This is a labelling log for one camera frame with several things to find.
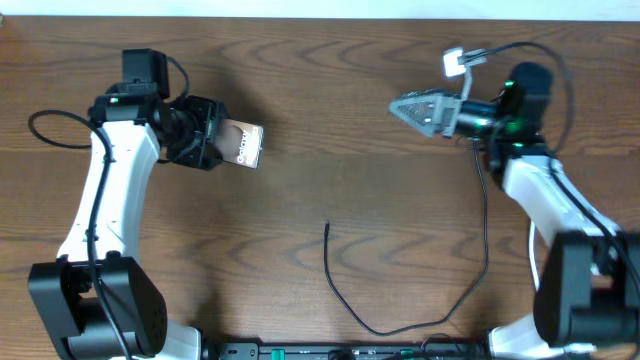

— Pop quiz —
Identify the black USB charging cable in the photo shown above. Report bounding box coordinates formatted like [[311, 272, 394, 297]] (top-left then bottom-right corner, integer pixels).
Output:
[[323, 139, 490, 337]]

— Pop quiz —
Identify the Galaxy S25 Ultra smartphone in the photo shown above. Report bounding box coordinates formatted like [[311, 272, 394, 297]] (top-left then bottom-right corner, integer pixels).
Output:
[[216, 118, 264, 169]]

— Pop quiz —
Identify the white power strip cord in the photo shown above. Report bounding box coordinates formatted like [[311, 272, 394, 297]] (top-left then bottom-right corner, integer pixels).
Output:
[[528, 221, 541, 291]]

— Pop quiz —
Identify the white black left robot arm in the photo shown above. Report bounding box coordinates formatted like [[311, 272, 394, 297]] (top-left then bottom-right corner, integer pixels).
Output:
[[28, 49, 225, 359]]

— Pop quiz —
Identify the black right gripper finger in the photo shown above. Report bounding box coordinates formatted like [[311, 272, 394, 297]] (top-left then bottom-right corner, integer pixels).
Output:
[[399, 88, 449, 98], [389, 94, 441, 137]]

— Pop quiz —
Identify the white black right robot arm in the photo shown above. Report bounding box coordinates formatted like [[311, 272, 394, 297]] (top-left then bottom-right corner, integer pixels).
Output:
[[389, 62, 639, 359]]

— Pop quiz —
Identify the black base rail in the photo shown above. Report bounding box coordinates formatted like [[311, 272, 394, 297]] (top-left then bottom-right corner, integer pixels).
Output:
[[200, 341, 492, 360]]

